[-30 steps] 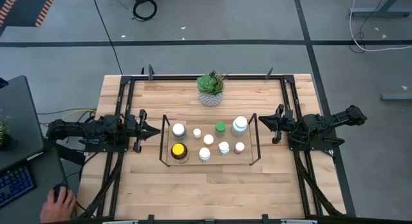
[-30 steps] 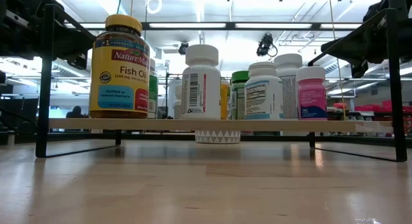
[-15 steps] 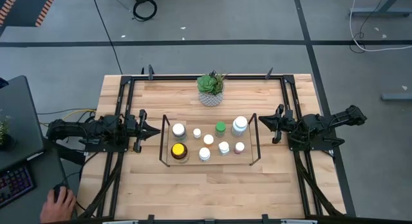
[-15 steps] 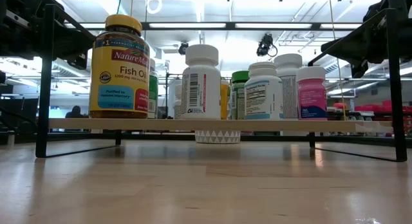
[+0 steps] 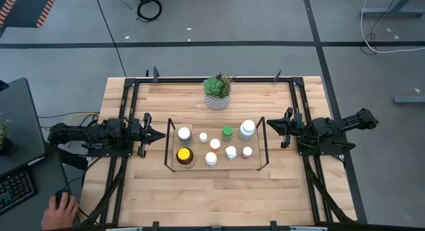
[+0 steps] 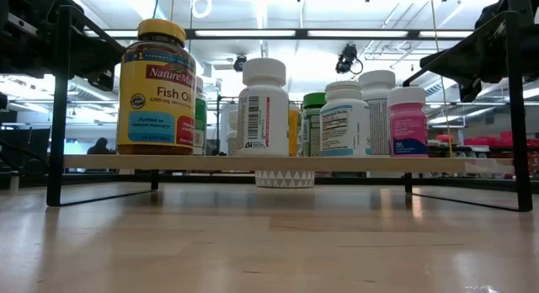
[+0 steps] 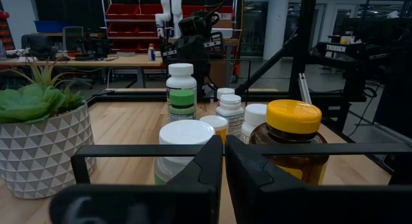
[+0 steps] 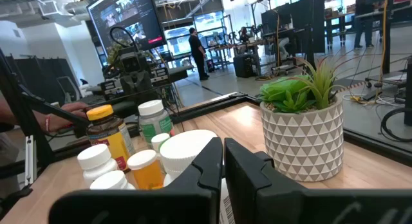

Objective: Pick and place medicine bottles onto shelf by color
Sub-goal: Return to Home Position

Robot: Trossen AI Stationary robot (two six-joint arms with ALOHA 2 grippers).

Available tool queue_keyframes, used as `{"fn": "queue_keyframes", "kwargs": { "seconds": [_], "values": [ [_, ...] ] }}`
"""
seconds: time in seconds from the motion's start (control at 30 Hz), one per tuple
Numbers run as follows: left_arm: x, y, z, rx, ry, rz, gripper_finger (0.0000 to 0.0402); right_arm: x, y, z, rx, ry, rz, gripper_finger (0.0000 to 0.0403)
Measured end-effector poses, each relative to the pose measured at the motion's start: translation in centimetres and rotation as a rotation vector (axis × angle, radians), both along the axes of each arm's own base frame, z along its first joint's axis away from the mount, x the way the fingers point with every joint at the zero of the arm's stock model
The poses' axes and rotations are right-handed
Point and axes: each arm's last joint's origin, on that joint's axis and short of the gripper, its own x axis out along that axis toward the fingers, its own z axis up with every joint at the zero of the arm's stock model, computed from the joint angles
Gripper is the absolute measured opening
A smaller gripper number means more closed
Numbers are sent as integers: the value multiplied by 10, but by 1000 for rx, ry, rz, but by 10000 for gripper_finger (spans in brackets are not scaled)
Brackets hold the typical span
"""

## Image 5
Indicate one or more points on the dark desk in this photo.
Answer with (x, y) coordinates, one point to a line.
(20, 118)

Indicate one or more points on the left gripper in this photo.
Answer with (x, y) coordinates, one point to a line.
(143, 134)

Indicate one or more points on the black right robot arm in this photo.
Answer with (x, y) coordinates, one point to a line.
(332, 126)

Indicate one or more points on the clear jar green label white cap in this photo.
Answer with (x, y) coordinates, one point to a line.
(184, 133)

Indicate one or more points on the black computer mouse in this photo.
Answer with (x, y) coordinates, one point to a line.
(60, 195)

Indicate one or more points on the black keyboard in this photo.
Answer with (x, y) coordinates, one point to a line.
(15, 189)

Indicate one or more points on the succulent plant in patterned pot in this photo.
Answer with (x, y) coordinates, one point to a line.
(217, 98)

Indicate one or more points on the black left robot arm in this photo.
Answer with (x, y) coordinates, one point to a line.
(83, 133)

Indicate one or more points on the green cap medicine bottle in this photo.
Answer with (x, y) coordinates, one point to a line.
(227, 130)

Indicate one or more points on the large white medicine bottle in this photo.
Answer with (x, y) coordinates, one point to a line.
(248, 126)

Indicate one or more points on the person's hand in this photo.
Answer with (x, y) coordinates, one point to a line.
(59, 216)

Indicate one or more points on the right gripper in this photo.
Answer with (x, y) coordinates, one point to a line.
(293, 126)

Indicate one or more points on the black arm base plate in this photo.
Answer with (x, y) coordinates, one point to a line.
(332, 151)
(109, 153)

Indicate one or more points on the small grey bottle white cap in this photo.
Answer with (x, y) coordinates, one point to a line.
(203, 136)

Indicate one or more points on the clear acrylic tray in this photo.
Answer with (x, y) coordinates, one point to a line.
(199, 163)

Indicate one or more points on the black aluminium table frame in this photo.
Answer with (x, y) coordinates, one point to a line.
(172, 80)

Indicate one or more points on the amber bottle yellow cap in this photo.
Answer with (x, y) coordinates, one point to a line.
(183, 154)

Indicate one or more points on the small pink bottle white cap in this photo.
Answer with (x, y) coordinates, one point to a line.
(247, 152)

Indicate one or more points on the grey table foot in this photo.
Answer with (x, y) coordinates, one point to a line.
(391, 12)
(410, 99)

